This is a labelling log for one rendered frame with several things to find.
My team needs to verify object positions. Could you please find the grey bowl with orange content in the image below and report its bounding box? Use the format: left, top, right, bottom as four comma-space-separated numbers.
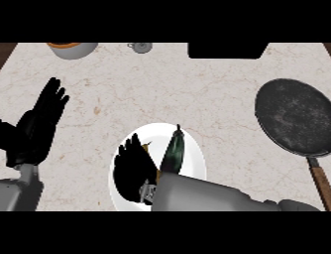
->
46, 42, 99, 61

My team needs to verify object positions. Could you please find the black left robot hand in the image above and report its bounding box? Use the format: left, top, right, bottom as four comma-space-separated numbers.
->
0, 76, 73, 169

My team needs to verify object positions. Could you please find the black appliance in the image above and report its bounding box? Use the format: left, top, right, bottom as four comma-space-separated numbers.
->
186, 42, 270, 61

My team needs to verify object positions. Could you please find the small grey cup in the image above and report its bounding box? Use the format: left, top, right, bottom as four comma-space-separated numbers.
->
126, 42, 154, 55

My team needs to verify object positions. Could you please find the black pan with wooden handle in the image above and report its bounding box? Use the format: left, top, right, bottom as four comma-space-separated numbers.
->
253, 77, 331, 212

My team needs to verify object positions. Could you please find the white plate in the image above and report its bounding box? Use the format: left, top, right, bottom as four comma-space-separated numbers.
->
107, 122, 208, 212

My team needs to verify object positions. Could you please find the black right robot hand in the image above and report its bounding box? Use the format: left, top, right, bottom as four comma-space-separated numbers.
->
111, 132, 161, 204

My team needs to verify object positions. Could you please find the dark green pear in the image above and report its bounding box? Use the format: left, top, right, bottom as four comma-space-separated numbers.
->
158, 123, 188, 177

